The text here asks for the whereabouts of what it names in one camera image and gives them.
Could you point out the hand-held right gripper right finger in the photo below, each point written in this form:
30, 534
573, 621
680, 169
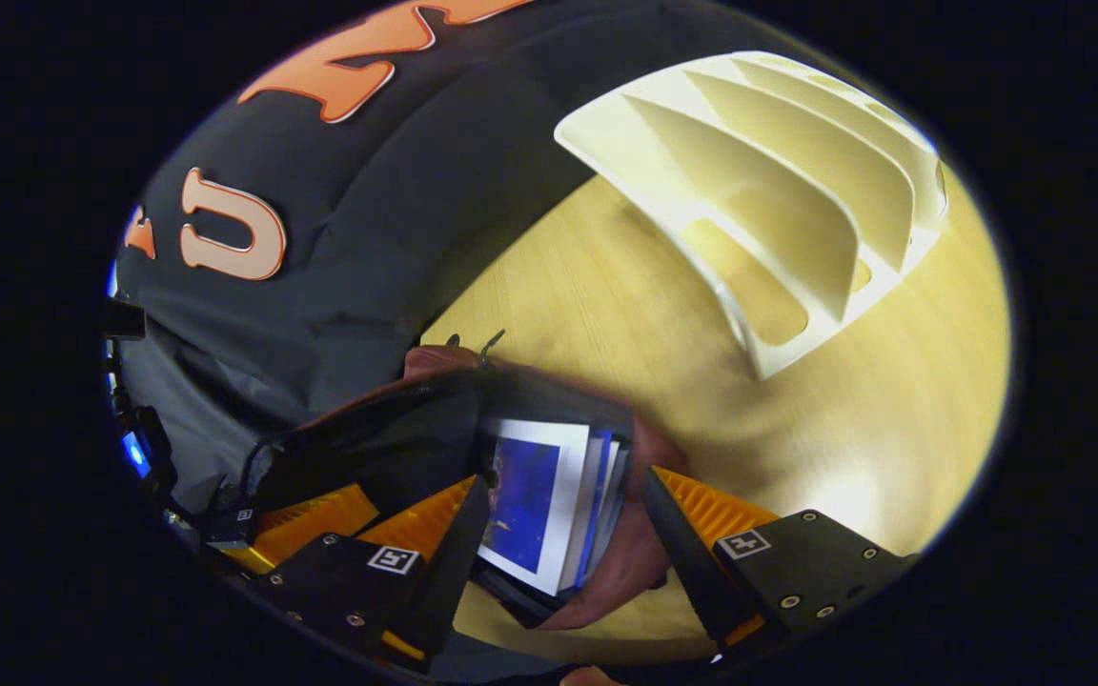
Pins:
692, 572

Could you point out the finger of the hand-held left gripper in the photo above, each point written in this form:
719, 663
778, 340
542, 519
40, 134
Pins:
311, 519

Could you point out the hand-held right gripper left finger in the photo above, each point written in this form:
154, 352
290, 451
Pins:
449, 572

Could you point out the reddish brown schoolbag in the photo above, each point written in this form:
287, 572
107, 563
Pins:
620, 572

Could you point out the blue cover book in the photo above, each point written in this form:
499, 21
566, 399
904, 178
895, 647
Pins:
525, 495

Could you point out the white bookshelf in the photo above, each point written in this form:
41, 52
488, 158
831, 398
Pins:
778, 171

